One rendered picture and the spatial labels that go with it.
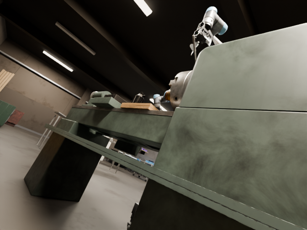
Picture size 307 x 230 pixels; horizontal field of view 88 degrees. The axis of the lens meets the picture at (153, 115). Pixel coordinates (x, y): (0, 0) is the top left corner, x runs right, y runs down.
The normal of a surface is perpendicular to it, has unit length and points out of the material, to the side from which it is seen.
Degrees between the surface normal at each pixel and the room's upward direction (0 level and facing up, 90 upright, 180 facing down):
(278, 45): 90
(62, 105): 90
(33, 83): 90
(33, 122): 90
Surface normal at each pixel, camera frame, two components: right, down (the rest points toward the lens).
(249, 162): -0.58, -0.48
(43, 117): 0.65, 0.01
